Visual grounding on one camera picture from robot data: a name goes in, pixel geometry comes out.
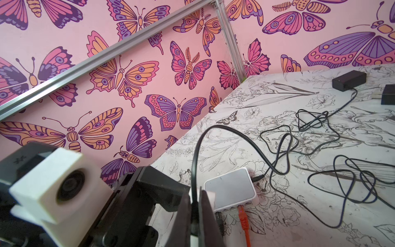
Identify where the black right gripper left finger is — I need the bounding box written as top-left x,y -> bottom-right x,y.
165,192 -> 191,247

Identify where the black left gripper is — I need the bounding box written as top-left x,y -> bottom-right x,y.
80,166 -> 190,247

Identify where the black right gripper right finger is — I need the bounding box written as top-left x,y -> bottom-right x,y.
199,190 -> 225,247

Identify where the orange ethernet cable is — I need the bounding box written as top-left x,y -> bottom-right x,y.
237,205 -> 251,247

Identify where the white network switch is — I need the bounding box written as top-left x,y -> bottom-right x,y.
204,167 -> 259,214

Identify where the black power adapter left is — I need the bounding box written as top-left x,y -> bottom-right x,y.
332,71 -> 367,92

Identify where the black power adapter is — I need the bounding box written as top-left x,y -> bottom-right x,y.
381,84 -> 395,106
332,71 -> 367,92

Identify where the black power adapter right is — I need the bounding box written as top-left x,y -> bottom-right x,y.
381,84 -> 395,106

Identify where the aluminium frame post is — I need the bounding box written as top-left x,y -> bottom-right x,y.
214,0 -> 247,83

